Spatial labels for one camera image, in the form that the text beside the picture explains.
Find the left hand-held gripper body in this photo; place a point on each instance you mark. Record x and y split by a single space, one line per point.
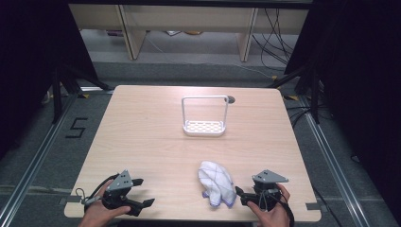
118 186

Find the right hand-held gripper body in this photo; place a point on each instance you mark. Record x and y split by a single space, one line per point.
268 186

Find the white cloth with purple lines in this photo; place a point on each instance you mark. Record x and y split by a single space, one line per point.
217 186

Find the person's right hand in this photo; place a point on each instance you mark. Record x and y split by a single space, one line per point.
271 217

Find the person's left hand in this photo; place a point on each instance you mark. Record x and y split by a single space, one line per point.
101 216

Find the grey tape strip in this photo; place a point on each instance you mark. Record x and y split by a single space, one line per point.
312 206
72 199

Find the white rack with tray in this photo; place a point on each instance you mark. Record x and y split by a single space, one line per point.
204 126

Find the grey round table grommet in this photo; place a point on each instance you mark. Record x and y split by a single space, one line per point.
231 100

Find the yellow tape piece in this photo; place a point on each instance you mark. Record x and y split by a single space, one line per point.
83 96
291 97

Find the black metal stand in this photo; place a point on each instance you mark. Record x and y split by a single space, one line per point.
57 94
315 94

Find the black curtain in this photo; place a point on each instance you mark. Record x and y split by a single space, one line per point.
362 78
34 56

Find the orange round thing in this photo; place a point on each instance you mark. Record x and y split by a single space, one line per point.
193 32

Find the beige wooden desk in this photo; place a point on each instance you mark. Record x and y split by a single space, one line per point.
189 17

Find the aluminium floor rail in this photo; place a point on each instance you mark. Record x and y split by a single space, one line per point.
331 164
34 164

